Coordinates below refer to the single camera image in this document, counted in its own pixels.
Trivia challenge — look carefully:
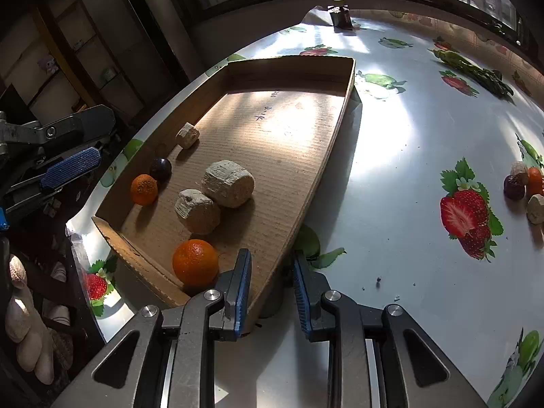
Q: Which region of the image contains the dark purple grape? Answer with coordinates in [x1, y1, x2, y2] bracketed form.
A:
[149, 157, 171, 183]

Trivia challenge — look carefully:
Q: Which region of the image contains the large wrinkled red date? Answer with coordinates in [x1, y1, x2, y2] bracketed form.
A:
[510, 161, 528, 185]

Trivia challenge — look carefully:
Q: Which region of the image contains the small beige cake piece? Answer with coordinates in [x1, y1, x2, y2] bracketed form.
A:
[175, 122, 200, 149]

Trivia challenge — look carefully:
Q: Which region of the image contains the beige hexagonal cake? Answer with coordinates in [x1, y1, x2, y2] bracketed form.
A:
[174, 189, 220, 235]

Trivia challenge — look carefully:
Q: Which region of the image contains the dark red date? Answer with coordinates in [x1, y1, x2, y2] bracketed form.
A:
[504, 175, 526, 202]

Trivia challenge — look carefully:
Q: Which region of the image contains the cardboard tray box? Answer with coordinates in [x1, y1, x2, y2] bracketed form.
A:
[93, 55, 355, 321]

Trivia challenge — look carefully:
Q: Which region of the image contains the beige cake chunk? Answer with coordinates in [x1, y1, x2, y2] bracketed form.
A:
[527, 193, 544, 225]

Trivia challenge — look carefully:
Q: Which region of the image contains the small dark jar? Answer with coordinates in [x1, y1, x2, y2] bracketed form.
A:
[327, 5, 353, 31]

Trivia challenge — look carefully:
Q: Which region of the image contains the large beige cylindrical cake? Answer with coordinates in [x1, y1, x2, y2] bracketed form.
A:
[201, 160, 255, 208]

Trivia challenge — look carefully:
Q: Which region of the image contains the fruit print tablecloth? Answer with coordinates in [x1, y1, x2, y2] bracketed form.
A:
[65, 5, 544, 408]

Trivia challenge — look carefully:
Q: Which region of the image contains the orange tangerine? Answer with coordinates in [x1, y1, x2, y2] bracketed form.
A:
[526, 167, 543, 199]
[172, 239, 219, 288]
[130, 174, 158, 206]

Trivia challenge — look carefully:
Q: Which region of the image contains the green leafy vegetable bunch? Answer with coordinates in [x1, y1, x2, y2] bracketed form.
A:
[430, 49, 514, 99]

